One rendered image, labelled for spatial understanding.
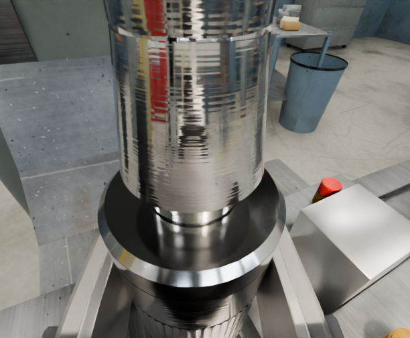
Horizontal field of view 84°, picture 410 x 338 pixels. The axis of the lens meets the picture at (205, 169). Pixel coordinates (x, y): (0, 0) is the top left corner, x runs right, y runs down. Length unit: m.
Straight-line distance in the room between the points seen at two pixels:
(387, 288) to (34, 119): 0.44
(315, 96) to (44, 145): 2.12
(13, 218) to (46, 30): 1.57
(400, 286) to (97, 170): 0.38
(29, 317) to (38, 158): 0.21
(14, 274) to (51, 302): 1.31
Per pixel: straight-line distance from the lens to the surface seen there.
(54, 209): 0.42
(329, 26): 5.49
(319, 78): 2.22
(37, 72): 0.42
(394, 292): 0.21
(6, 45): 0.43
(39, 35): 0.42
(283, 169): 0.32
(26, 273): 1.60
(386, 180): 0.50
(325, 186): 0.21
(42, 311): 0.32
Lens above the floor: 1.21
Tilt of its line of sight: 42 degrees down
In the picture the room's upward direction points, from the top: 2 degrees clockwise
